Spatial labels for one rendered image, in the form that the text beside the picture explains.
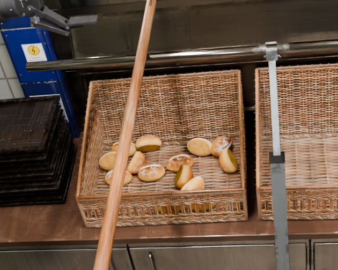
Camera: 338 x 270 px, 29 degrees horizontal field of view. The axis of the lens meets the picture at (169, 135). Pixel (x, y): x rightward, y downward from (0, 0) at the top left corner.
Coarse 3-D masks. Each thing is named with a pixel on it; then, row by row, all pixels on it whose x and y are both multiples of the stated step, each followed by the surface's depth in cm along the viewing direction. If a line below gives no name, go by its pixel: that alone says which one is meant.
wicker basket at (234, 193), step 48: (96, 96) 238; (144, 96) 236; (192, 96) 233; (240, 96) 221; (96, 144) 236; (240, 144) 210; (96, 192) 229; (144, 192) 226; (192, 192) 203; (240, 192) 202
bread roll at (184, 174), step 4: (180, 168) 225; (184, 168) 223; (188, 168) 224; (180, 172) 222; (184, 172) 221; (188, 172) 222; (192, 172) 225; (176, 176) 225; (180, 176) 221; (184, 176) 220; (188, 176) 221; (192, 176) 224; (176, 180) 222; (180, 180) 220; (184, 180) 220; (188, 180) 221; (176, 184) 221; (180, 184) 220; (184, 184) 220; (180, 188) 222
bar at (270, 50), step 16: (224, 48) 182; (240, 48) 181; (256, 48) 180; (272, 48) 179; (288, 48) 178; (304, 48) 178; (320, 48) 177; (336, 48) 177; (32, 64) 191; (48, 64) 190; (64, 64) 189; (80, 64) 188; (96, 64) 188; (112, 64) 187; (128, 64) 187; (272, 64) 180; (272, 80) 180; (272, 96) 180; (272, 112) 179; (272, 128) 179; (272, 160) 177; (272, 176) 180; (272, 192) 185; (288, 256) 203
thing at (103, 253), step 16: (144, 16) 195; (144, 32) 188; (144, 48) 182; (144, 64) 178; (128, 96) 167; (128, 112) 161; (128, 128) 157; (128, 144) 154; (112, 176) 146; (112, 192) 142; (112, 208) 138; (112, 224) 135; (112, 240) 133; (96, 256) 130
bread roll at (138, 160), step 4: (136, 152) 233; (140, 152) 234; (136, 156) 231; (140, 156) 232; (144, 156) 234; (132, 160) 230; (136, 160) 230; (140, 160) 231; (144, 160) 233; (132, 164) 229; (136, 164) 230; (140, 164) 230; (144, 164) 233; (128, 168) 230; (132, 168) 229; (136, 168) 230; (132, 172) 230; (136, 172) 231
